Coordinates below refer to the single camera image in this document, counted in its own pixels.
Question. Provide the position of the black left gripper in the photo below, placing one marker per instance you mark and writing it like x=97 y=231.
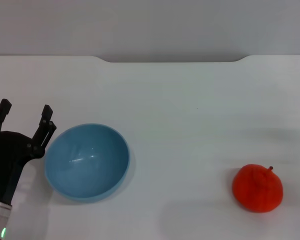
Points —
x=7 y=155

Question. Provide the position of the blue ceramic bowl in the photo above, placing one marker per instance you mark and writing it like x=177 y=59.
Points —
x=87 y=165

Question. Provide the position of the orange toy fruit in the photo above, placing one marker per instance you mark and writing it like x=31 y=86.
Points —
x=257 y=190

